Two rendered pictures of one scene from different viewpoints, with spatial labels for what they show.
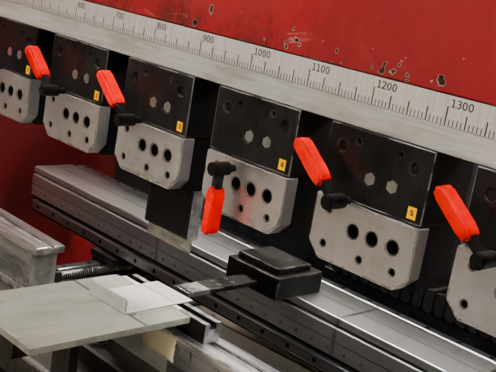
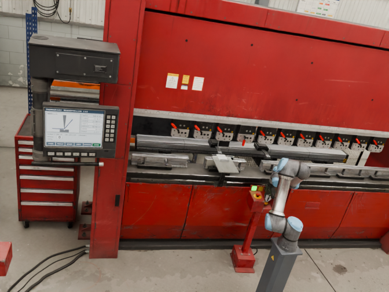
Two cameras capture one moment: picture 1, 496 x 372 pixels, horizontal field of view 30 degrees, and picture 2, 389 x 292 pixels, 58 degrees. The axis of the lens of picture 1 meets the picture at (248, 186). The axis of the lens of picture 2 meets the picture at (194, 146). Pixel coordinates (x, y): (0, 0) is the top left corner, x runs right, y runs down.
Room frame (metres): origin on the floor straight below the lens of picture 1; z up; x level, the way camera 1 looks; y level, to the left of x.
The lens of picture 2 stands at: (0.11, 2.74, 2.45)
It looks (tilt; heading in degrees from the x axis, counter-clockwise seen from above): 26 degrees down; 300
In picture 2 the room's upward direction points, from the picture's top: 11 degrees clockwise
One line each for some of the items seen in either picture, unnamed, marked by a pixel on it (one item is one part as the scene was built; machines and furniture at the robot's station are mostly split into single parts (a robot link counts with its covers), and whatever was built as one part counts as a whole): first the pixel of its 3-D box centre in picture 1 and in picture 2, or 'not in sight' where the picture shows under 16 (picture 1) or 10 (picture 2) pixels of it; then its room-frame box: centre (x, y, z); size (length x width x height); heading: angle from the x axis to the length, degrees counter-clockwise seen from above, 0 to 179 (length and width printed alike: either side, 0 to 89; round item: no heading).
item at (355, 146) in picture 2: not in sight; (358, 141); (0.36, -0.89, 1.26); 0.15 x 0.09 x 0.17; 46
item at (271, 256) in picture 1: (243, 275); (217, 146); (1.43, -0.02, 1.01); 0.26 x 0.12 x 0.05; 136
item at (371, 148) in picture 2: not in sight; (375, 142); (0.23, -1.03, 1.26); 0.15 x 0.09 x 0.17; 46
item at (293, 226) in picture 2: not in sight; (292, 227); (0.44, 0.51, 0.94); 0.13 x 0.12 x 0.14; 25
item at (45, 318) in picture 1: (77, 310); (224, 164); (1.21, 0.21, 1.00); 0.26 x 0.18 x 0.01; 136
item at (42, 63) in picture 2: not in sight; (73, 108); (1.85, 1.32, 1.53); 0.51 x 0.25 x 0.85; 51
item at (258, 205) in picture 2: not in sight; (261, 199); (0.85, 0.05, 0.75); 0.20 x 0.16 x 0.18; 42
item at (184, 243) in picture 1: (173, 212); (223, 143); (1.32, 0.10, 1.13); 0.10 x 0.02 x 0.10; 46
